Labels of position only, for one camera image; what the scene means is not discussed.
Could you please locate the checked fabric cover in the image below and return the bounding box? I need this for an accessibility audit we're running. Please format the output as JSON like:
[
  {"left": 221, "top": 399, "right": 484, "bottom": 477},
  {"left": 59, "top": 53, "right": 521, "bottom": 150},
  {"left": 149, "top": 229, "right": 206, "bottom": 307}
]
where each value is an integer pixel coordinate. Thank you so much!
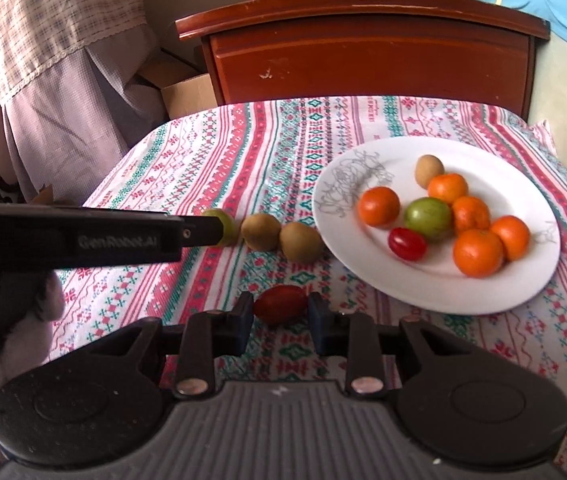
[{"left": 0, "top": 0, "right": 174, "bottom": 206}]

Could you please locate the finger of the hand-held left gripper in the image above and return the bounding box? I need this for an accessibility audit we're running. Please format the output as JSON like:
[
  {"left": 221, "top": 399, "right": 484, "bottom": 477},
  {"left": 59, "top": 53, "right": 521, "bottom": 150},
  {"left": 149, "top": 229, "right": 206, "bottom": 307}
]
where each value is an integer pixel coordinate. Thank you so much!
[{"left": 183, "top": 215, "right": 225, "bottom": 249}]

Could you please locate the blue cloth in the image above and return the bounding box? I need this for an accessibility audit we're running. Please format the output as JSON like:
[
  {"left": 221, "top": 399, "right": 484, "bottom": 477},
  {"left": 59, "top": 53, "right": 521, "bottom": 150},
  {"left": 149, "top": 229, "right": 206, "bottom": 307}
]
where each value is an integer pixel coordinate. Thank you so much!
[{"left": 466, "top": 0, "right": 567, "bottom": 68}]

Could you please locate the white plate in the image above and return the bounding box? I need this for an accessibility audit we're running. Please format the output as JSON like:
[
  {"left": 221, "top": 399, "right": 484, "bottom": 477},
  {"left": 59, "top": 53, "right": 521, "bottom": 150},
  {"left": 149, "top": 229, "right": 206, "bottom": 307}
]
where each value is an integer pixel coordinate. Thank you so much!
[{"left": 312, "top": 137, "right": 561, "bottom": 316}]

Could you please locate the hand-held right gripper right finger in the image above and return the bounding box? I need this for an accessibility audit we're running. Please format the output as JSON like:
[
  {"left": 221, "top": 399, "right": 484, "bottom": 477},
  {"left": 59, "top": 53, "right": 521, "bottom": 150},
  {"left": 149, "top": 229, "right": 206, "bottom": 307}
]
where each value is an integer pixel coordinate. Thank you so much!
[{"left": 307, "top": 291, "right": 469, "bottom": 401}]

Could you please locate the cardboard box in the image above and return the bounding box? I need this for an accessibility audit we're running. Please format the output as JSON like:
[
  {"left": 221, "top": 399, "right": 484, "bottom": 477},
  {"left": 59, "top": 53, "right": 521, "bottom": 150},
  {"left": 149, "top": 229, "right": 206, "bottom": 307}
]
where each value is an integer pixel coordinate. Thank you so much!
[{"left": 136, "top": 47, "right": 219, "bottom": 121}]

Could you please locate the small mandarin orange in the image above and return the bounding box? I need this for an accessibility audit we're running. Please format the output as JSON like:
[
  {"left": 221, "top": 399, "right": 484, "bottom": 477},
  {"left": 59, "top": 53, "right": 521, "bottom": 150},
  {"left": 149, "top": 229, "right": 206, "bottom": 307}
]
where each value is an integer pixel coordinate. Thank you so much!
[
  {"left": 452, "top": 228, "right": 505, "bottom": 279},
  {"left": 451, "top": 195, "right": 491, "bottom": 235},
  {"left": 427, "top": 173, "right": 469, "bottom": 205},
  {"left": 358, "top": 186, "right": 401, "bottom": 227},
  {"left": 490, "top": 215, "right": 531, "bottom": 262}
]

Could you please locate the patterned tablecloth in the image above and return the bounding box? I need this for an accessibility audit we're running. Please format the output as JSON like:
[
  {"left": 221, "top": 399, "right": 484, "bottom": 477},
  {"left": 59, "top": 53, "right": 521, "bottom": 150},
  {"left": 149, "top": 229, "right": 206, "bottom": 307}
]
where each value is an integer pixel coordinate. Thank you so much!
[{"left": 46, "top": 95, "right": 567, "bottom": 480}]

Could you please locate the green tomato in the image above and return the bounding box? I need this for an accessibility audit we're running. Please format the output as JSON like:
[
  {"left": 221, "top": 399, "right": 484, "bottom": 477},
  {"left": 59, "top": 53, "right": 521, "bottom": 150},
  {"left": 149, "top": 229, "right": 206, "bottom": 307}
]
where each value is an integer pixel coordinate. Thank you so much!
[
  {"left": 403, "top": 197, "right": 453, "bottom": 240},
  {"left": 202, "top": 208, "right": 238, "bottom": 247}
]

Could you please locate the brown longan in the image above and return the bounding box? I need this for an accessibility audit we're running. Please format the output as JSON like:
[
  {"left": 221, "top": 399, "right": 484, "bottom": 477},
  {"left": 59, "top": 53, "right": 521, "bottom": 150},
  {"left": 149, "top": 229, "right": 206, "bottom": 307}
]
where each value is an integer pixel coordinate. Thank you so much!
[
  {"left": 415, "top": 154, "right": 445, "bottom": 190},
  {"left": 240, "top": 213, "right": 280, "bottom": 252},
  {"left": 279, "top": 221, "right": 323, "bottom": 264}
]

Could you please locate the red wooden cabinet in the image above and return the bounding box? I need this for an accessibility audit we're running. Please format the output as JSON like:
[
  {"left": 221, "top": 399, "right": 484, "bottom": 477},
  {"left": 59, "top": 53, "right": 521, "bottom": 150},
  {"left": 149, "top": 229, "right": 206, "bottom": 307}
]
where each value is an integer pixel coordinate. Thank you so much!
[{"left": 174, "top": 0, "right": 551, "bottom": 121}]

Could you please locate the person's left hand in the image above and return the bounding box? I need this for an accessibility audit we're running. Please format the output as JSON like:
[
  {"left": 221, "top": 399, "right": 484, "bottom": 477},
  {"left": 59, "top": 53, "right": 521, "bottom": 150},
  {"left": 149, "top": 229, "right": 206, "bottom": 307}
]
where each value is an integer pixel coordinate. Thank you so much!
[{"left": 0, "top": 272, "right": 66, "bottom": 391}]

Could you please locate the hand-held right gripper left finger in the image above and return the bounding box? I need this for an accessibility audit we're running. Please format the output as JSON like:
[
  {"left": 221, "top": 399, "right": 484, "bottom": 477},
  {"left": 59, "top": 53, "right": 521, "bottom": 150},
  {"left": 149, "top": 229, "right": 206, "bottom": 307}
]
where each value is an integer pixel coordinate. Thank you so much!
[{"left": 90, "top": 291, "right": 255, "bottom": 401}]

